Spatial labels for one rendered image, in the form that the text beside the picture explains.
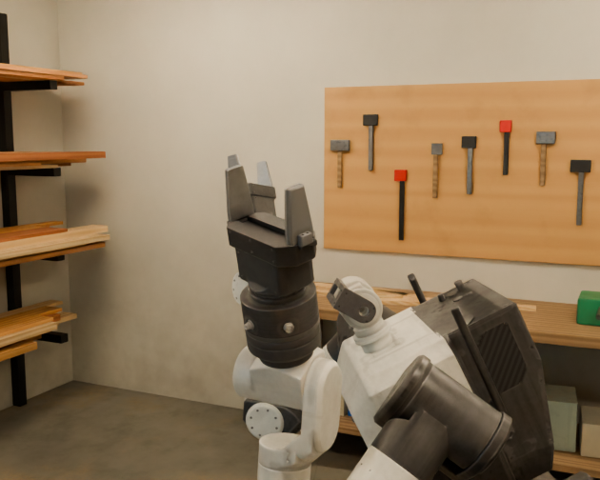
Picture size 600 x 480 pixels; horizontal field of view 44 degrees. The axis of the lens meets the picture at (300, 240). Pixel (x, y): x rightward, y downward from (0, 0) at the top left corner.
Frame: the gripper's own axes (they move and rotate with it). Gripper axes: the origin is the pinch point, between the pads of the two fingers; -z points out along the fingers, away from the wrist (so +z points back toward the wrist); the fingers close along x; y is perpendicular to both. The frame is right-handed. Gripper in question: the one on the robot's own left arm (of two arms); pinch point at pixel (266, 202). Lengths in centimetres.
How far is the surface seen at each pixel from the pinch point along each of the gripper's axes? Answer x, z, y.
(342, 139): 238, 90, 221
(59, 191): 411, 125, 119
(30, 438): 312, 225, 34
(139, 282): 352, 181, 135
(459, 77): 187, 59, 259
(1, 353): 311, 168, 33
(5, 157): 327, 72, 67
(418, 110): 202, 74, 244
